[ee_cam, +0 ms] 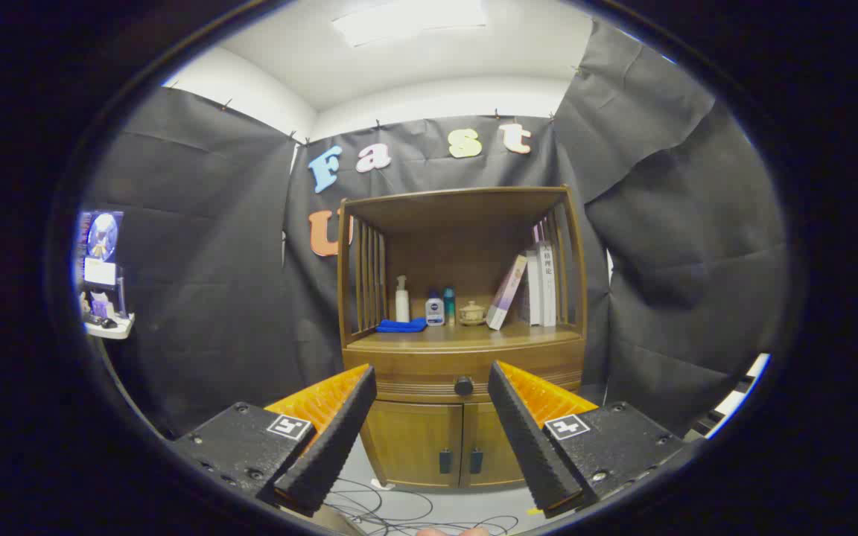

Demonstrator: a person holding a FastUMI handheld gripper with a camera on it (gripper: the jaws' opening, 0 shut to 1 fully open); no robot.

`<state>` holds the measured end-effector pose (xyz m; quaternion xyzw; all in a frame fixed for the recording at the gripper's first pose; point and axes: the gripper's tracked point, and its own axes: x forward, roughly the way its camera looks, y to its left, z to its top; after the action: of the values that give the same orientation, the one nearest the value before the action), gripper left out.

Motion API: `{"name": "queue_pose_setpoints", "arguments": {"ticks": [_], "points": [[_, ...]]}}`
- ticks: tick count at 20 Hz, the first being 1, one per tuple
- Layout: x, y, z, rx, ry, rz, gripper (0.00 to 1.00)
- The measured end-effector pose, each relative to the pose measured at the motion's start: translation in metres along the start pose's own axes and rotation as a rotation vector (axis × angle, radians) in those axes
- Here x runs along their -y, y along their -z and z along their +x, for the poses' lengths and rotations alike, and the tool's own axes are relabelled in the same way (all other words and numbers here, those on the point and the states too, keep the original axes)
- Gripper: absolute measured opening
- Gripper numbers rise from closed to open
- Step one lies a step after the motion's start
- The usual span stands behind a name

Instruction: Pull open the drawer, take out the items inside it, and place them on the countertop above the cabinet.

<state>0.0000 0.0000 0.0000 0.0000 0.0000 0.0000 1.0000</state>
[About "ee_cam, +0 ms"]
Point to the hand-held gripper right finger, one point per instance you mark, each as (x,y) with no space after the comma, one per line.
(526,439)

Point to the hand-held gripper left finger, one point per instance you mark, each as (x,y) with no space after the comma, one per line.
(336,439)

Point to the wooden drawer with black knob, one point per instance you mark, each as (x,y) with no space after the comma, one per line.
(414,372)

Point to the wooden cabinet door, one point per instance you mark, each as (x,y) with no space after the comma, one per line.
(414,439)
(485,439)

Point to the wooden cabinet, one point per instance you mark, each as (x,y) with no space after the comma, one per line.
(459,246)

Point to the blue folded cloth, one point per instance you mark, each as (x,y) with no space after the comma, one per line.
(401,325)

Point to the beige lidded teacup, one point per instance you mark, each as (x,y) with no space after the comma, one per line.
(472,314)

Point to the purple white book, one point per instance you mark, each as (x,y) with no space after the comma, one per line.
(507,292)

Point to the dark patterned cover book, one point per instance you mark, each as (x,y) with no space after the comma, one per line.
(532,290)

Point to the white pump bottle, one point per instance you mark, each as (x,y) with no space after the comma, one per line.
(402,305)

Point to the white book black characters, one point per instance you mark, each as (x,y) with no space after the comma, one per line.
(547,286)

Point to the teal bottle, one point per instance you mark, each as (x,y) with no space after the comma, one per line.
(449,305)

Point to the white lotion bottle blue cap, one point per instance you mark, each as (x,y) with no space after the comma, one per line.
(435,311)

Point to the black backdrop cloth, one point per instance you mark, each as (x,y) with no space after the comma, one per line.
(198,260)

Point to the ceiling light panel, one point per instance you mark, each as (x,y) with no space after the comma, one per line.
(407,22)

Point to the white frame structure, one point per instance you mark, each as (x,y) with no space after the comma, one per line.
(734,398)

